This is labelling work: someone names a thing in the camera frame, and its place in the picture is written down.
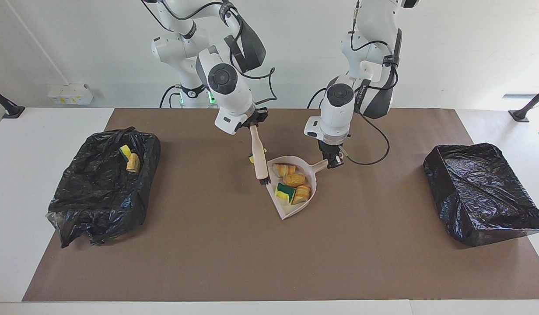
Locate beige hand brush black bristles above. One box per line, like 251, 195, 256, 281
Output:
249, 126, 270, 185

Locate pale torn bread piece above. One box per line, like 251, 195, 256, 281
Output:
291, 185, 312, 205

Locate orange striped bread roll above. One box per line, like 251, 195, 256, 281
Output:
273, 163, 296, 178

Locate green-topped yellow sponge piece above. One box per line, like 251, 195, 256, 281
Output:
275, 183, 296, 204

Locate beige plastic dustpan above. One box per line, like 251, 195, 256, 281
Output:
267, 156, 329, 220

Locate smooth black trash bag bin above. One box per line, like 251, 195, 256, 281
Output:
423, 143, 539, 248

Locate crumpled black trash bag bin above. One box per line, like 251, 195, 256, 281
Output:
45, 127, 161, 249

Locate brown table mat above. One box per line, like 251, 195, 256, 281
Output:
22, 108, 539, 302

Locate black stand foot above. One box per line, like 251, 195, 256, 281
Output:
0, 83, 26, 119
508, 84, 539, 122

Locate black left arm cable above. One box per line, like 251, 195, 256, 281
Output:
339, 0, 399, 166

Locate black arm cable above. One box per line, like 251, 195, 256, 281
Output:
140, 0, 277, 105
339, 0, 399, 166

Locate black base cable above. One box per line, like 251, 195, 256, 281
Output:
308, 86, 329, 109
159, 84, 182, 109

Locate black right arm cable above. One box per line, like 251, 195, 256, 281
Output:
140, 0, 277, 105

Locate white wall power strip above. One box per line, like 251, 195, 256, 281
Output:
47, 84, 94, 105

